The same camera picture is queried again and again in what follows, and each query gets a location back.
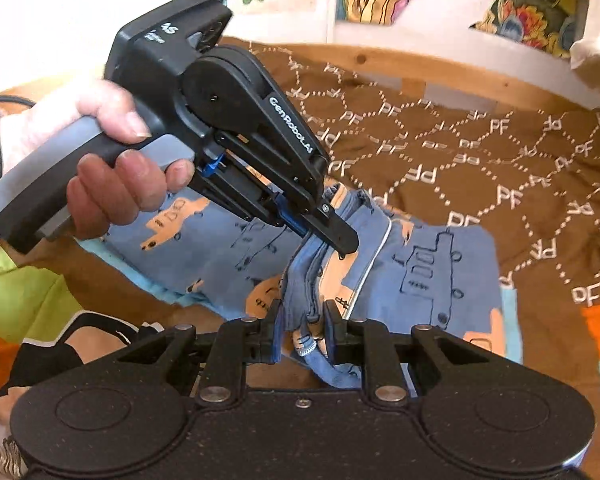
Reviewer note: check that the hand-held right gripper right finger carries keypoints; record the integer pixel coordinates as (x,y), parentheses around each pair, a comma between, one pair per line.
(331,332)

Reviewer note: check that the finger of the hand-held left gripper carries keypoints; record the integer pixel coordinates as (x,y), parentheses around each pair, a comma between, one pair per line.
(337,232)
(289,212)

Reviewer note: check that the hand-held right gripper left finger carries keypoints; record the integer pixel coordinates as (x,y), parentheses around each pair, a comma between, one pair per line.
(275,332)

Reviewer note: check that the blue pants with orange print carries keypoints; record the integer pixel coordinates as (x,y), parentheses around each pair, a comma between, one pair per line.
(430,280)

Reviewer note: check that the person's left hand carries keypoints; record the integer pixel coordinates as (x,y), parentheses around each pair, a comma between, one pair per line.
(110,190)

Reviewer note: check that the brown patterned blanket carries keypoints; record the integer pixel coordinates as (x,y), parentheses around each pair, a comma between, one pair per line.
(430,125)

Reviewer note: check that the black white printed cloth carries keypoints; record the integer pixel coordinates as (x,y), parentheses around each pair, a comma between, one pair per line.
(55,355)

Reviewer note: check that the colourful patchwork bedsheet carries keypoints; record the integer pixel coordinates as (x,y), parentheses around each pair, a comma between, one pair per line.
(30,290)

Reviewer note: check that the white wall conduit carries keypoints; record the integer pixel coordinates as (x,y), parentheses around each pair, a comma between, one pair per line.
(331,10)

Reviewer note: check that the wooden bed frame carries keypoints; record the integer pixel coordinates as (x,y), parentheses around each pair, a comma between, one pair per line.
(380,62)

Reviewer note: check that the torn colourful wall poster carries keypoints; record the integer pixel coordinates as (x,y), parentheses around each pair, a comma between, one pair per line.
(525,10)

